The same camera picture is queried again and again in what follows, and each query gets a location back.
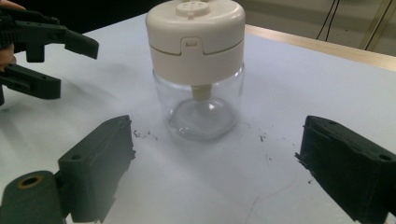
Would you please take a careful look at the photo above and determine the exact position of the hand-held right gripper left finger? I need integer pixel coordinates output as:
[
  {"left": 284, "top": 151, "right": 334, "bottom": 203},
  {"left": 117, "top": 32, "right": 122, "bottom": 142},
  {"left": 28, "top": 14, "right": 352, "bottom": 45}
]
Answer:
[{"left": 57, "top": 114, "right": 136, "bottom": 224}]

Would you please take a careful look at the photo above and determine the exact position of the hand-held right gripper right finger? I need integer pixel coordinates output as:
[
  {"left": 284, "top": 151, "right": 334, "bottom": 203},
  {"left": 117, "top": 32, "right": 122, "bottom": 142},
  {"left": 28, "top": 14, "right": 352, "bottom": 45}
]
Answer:
[{"left": 294, "top": 115, "right": 396, "bottom": 224}]

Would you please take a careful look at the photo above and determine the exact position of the glass jar with cream lid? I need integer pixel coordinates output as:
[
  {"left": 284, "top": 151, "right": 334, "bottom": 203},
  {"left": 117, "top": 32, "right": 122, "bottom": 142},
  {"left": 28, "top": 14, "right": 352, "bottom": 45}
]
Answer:
[{"left": 145, "top": 0, "right": 248, "bottom": 141}]

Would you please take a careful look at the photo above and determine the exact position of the light wooden table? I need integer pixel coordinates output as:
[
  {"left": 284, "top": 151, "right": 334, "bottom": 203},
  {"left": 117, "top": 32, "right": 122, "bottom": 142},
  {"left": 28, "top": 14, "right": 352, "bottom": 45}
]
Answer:
[{"left": 244, "top": 23, "right": 396, "bottom": 73}]

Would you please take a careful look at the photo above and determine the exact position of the beige vertical wall strip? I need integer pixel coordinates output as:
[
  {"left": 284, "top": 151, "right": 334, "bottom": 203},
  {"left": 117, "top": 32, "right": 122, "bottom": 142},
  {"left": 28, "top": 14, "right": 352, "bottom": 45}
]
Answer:
[{"left": 358, "top": 0, "right": 394, "bottom": 51}]

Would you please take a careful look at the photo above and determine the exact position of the black hanging wall cable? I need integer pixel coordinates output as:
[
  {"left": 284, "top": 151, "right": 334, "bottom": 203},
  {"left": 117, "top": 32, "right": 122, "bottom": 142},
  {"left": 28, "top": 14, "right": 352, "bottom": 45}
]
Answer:
[{"left": 315, "top": 0, "right": 341, "bottom": 43}]

